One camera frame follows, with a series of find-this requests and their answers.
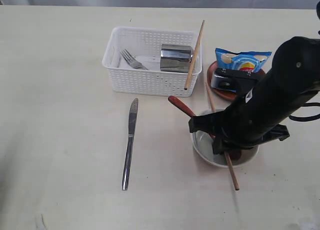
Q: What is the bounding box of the silver metal fork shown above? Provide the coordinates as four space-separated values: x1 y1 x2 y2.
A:
120 49 148 70

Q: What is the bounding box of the brown wooden plate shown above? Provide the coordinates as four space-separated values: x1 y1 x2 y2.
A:
206 61 266 102

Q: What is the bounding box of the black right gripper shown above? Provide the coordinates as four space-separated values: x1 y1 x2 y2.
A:
188 85 290 155

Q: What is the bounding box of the wooden chopstick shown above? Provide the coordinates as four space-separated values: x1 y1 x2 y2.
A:
204 82 240 191
184 20 205 90

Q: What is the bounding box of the red-brown wooden spoon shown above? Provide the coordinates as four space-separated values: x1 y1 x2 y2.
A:
168 96 242 161

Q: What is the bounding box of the white perforated plastic basket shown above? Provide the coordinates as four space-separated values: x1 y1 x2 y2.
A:
102 26 202 97

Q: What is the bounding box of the silver table knife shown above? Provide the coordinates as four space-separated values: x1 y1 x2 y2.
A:
122 98 139 191

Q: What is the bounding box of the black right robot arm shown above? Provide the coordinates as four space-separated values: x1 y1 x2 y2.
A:
188 36 320 154

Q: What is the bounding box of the blue chips bag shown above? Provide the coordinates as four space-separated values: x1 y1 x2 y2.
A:
215 48 272 73

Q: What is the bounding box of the pale green ceramic bowl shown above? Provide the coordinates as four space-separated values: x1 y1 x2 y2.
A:
190 108 260 169

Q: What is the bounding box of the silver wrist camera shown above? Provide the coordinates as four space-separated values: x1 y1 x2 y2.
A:
210 73 237 93

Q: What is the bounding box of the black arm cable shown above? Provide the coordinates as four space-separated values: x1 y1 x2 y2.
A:
287 102 320 122

